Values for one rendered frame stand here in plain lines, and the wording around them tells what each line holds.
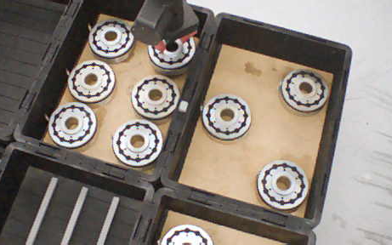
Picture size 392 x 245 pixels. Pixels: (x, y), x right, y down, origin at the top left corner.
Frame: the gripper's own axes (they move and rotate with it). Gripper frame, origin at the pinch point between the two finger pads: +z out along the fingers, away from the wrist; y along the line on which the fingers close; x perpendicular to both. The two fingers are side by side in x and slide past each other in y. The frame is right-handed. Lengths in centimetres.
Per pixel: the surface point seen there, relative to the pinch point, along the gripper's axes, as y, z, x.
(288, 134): 13.3, 6.2, -27.7
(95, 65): -16.2, 3.1, 5.1
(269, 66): 18.2, 6.3, -11.8
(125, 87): -12.3, 6.0, -1.5
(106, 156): -22.5, 5.8, -14.2
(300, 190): 8.0, 3.1, -39.7
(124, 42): -8.2, 2.9, 7.0
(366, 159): 32, 19, -39
